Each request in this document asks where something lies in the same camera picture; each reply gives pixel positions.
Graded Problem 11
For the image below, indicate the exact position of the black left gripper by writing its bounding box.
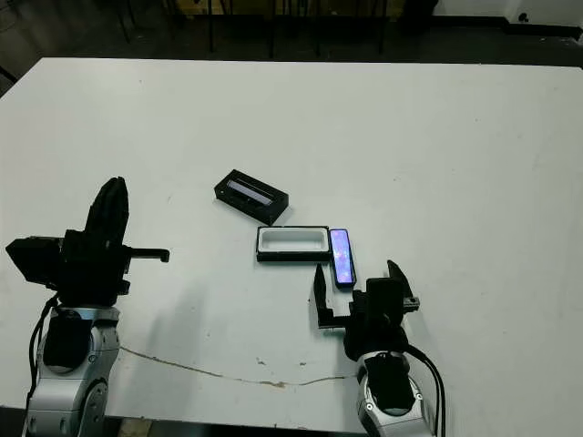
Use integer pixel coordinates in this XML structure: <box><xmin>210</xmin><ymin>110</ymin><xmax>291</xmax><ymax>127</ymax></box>
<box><xmin>56</xmin><ymin>177</ymin><xmax>170</xmax><ymax>307</ymax></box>

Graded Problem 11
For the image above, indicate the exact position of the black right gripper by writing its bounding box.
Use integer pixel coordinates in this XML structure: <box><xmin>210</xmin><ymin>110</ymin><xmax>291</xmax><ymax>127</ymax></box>
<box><xmin>312</xmin><ymin>259</ymin><xmax>422</xmax><ymax>361</ymax></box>

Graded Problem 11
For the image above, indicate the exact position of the black camera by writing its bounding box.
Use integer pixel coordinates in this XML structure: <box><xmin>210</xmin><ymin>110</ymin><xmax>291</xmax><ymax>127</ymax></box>
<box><xmin>328</xmin><ymin>229</ymin><xmax>356</xmax><ymax>290</ymax></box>

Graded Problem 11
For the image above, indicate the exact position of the black box lid camera print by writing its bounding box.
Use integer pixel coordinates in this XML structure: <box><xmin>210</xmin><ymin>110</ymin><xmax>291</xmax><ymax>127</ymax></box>
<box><xmin>212</xmin><ymin>168</ymin><xmax>291</xmax><ymax>227</ymax></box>

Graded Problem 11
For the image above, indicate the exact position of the black box white insert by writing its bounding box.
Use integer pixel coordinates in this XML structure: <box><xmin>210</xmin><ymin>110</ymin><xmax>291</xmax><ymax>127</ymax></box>
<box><xmin>256</xmin><ymin>224</ymin><xmax>330</xmax><ymax>264</ymax></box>

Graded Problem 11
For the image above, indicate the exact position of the tan wooden panel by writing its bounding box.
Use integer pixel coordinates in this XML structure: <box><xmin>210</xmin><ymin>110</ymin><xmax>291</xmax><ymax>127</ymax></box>
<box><xmin>177</xmin><ymin>0</ymin><xmax>229</xmax><ymax>15</ymax></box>

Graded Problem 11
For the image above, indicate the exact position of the black right wrist camera housing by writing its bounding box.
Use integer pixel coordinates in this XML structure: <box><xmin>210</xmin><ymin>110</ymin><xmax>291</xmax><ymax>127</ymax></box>
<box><xmin>366</xmin><ymin>277</ymin><xmax>406</xmax><ymax>318</ymax></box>

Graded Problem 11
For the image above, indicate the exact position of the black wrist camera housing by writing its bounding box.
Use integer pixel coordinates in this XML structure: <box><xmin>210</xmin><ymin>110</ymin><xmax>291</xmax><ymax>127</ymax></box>
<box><xmin>5</xmin><ymin>236</ymin><xmax>66</xmax><ymax>289</ymax></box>
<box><xmin>366</xmin><ymin>277</ymin><xmax>406</xmax><ymax>318</ymax></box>

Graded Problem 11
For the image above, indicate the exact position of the black left wrist camera housing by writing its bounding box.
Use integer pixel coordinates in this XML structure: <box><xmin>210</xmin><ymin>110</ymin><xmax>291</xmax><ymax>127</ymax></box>
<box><xmin>5</xmin><ymin>236</ymin><xmax>66</xmax><ymax>289</ymax></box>

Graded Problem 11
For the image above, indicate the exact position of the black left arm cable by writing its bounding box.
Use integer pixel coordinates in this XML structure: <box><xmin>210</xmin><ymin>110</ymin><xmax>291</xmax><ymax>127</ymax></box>
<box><xmin>26</xmin><ymin>290</ymin><xmax>60</xmax><ymax>411</ymax></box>

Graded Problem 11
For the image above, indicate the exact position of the black metal desk frame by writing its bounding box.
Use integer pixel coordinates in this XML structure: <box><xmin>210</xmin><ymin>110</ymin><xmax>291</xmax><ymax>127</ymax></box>
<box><xmin>207</xmin><ymin>0</ymin><xmax>387</xmax><ymax>59</ymax></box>

